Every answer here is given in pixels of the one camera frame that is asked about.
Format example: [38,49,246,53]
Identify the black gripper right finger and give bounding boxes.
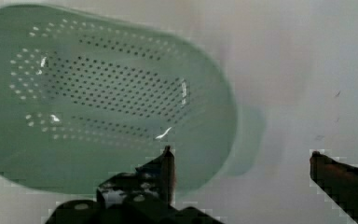
[310,151,358,224]

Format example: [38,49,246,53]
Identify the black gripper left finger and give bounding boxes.
[45,146,223,224]

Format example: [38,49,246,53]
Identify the green plastic strainer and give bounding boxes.
[0,4,237,196]

